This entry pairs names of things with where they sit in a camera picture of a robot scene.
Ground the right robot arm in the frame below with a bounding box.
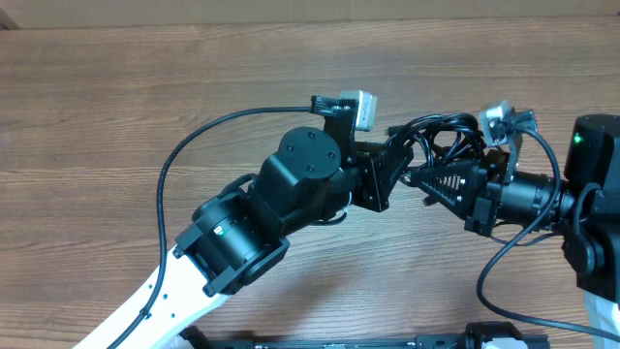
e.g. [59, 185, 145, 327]
[410, 111, 619, 348]

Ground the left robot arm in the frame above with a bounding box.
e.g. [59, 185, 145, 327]
[79, 127, 413, 348]

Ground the right camera cable black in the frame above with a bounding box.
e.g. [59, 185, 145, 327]
[476, 128, 619, 344]

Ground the camera cable black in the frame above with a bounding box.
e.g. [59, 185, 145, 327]
[104, 106, 314, 349]
[476, 128, 619, 344]

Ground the left camera cable black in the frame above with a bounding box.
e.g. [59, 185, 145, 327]
[104, 106, 314, 349]

